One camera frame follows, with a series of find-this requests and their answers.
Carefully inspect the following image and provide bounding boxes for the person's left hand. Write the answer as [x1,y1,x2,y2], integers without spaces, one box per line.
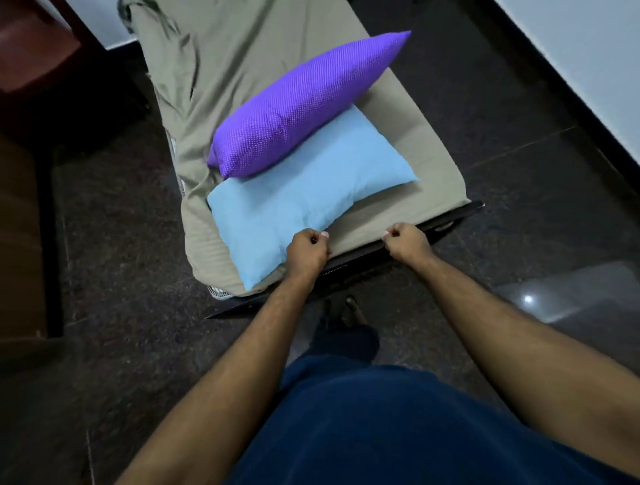
[285,228,332,280]

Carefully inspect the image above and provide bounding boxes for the person's right hand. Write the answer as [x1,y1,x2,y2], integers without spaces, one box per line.
[382,222,435,268]

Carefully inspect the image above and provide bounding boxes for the light blue pillow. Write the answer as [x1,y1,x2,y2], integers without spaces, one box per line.
[206,103,420,292]

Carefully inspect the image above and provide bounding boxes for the purple dotted pillow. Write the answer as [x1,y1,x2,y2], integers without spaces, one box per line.
[206,31,412,180]

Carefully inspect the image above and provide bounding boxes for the beige striped bed sheet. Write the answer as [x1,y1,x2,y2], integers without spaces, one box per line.
[118,0,471,298]

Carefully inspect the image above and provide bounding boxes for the brown wooden wardrobe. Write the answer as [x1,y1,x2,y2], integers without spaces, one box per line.
[0,99,63,350]

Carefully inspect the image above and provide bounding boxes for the person's left forearm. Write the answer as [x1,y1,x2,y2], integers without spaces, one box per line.
[115,269,321,485]

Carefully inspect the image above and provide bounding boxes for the person's right forearm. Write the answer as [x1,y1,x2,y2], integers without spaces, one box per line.
[412,254,640,476]

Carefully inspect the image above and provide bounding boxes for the person's right foot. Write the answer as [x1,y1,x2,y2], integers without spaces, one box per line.
[345,296,369,328]

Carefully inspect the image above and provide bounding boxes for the person's dark trousers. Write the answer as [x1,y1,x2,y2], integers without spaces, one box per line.
[309,324,381,366]

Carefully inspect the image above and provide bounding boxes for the person's navy blue shirt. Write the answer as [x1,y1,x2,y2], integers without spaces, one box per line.
[225,352,640,485]

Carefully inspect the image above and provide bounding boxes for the white striped mattress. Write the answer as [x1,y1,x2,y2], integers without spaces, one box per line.
[166,129,235,302]

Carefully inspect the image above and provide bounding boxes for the maroon plastic chair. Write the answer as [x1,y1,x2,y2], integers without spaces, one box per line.
[0,0,82,96]

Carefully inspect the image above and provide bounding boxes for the dark wooden bed frame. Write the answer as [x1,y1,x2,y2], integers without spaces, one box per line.
[205,201,485,320]

